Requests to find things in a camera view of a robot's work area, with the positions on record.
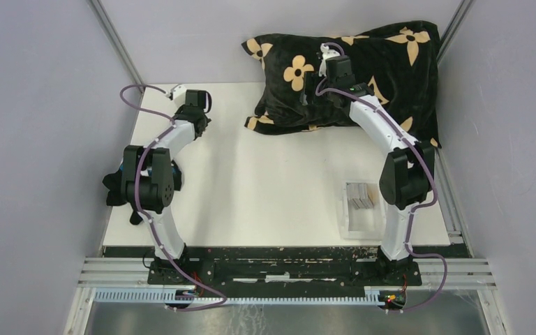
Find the black floral pillow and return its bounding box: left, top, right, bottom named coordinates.
left=242, top=20, right=441, bottom=147

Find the clear plastic card box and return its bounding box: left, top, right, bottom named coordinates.
left=338, top=180, right=386, bottom=241

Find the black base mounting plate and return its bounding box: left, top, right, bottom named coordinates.
left=148, top=258, right=423, bottom=298

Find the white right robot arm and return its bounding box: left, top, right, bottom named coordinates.
left=315, top=55, right=438, bottom=285

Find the stack of cards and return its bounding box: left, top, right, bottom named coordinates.
left=346, top=182, right=378, bottom=209

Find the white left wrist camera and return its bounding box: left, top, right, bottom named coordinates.
left=165, top=84, right=187, bottom=101

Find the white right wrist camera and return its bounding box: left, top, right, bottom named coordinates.
left=320, top=43, right=343, bottom=61

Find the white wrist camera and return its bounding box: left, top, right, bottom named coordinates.
left=165, top=84, right=187, bottom=101
left=320, top=43, right=343, bottom=61

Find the black blue flower cloth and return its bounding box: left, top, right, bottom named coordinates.
left=102, top=160, right=184, bottom=207

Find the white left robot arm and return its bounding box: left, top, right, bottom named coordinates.
left=120, top=85, right=212, bottom=284

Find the slotted cable duct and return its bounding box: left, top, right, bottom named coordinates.
left=93, top=288, right=400, bottom=307

